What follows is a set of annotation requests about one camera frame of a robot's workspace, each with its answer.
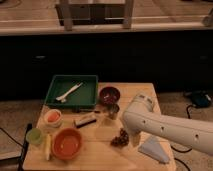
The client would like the dark red grape bunch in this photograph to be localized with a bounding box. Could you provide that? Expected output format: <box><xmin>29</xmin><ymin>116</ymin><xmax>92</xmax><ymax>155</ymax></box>
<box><xmin>111</xmin><ymin>128</ymin><xmax>129</xmax><ymax>147</ymax></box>

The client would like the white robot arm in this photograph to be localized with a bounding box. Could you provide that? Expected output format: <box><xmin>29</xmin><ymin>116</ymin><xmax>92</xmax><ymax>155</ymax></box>
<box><xmin>121</xmin><ymin>93</ymin><xmax>213</xmax><ymax>156</ymax></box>

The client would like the dark maroon bowl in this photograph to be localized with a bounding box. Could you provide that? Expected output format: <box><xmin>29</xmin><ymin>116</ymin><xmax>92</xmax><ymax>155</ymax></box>
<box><xmin>99</xmin><ymin>87</ymin><xmax>120</xmax><ymax>105</ymax></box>

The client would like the orange red bowl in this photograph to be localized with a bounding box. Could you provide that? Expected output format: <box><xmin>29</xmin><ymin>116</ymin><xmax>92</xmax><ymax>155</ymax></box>
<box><xmin>52</xmin><ymin>128</ymin><xmax>82</xmax><ymax>160</ymax></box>

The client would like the white bowl with orange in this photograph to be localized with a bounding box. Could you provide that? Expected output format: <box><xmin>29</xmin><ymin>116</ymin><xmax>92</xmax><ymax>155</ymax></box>
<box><xmin>44</xmin><ymin>109</ymin><xmax>62</xmax><ymax>128</ymax></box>

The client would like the light blue folded cloth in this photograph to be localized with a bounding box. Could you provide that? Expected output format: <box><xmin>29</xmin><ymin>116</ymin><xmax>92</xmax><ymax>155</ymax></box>
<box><xmin>138</xmin><ymin>136</ymin><xmax>170</xmax><ymax>164</ymax></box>

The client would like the small metal cup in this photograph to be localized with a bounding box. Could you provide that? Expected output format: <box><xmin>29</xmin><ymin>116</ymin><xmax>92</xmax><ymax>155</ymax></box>
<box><xmin>108</xmin><ymin>104</ymin><xmax>120</xmax><ymax>120</ymax></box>

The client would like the black pen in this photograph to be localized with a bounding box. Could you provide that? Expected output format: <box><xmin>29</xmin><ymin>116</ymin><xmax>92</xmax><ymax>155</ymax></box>
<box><xmin>72</xmin><ymin>109</ymin><xmax>101</xmax><ymax>113</ymax></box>

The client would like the wooden black brush block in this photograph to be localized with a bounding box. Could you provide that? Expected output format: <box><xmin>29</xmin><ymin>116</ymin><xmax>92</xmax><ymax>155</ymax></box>
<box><xmin>74</xmin><ymin>115</ymin><xmax>97</xmax><ymax>128</ymax></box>

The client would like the green plastic tray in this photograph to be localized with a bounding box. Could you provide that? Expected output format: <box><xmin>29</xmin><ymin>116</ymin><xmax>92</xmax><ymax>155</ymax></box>
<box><xmin>45</xmin><ymin>75</ymin><xmax>98</xmax><ymax>109</ymax></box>

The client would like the white plastic fork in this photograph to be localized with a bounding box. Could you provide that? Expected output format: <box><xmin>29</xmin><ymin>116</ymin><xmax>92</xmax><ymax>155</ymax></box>
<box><xmin>56</xmin><ymin>82</ymin><xmax>83</xmax><ymax>103</ymax></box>

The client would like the yellow banana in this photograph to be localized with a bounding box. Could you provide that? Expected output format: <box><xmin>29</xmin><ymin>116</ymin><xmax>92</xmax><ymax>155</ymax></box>
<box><xmin>45</xmin><ymin>134</ymin><xmax>51</xmax><ymax>161</ymax></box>

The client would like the light green cup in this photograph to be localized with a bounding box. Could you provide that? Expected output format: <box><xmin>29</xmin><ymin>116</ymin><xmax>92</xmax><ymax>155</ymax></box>
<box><xmin>26</xmin><ymin>128</ymin><xmax>43</xmax><ymax>145</ymax></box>

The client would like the wooden stool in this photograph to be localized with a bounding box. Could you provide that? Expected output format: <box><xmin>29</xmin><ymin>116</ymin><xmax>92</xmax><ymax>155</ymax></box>
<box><xmin>55</xmin><ymin>0</ymin><xmax>134</xmax><ymax>31</ymax></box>

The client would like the black power cable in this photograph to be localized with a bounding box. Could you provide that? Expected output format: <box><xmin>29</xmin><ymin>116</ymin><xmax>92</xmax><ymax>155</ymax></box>
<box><xmin>169</xmin><ymin>104</ymin><xmax>201</xmax><ymax>171</ymax></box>

